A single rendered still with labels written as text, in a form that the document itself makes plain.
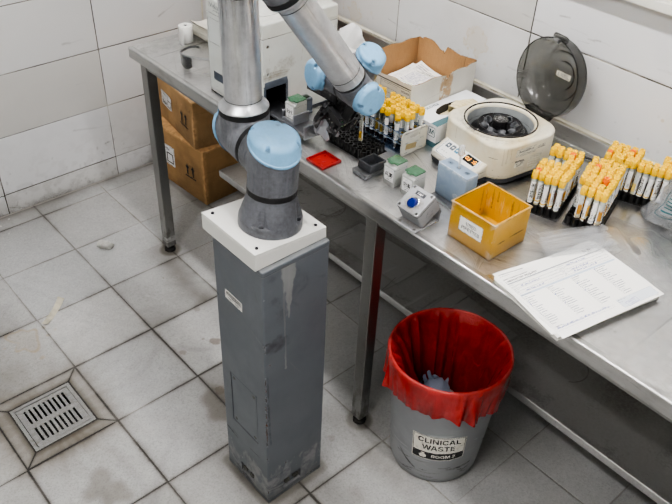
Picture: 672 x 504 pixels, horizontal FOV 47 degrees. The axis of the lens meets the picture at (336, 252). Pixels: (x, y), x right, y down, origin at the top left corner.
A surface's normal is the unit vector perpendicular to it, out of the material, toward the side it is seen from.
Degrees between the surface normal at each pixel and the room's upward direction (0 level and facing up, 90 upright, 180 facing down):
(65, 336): 0
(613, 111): 90
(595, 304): 0
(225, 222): 5
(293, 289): 90
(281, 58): 90
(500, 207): 90
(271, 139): 8
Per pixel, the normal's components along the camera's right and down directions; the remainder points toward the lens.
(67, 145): 0.66, 0.48
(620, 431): 0.04, -0.79
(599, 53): -0.75, 0.39
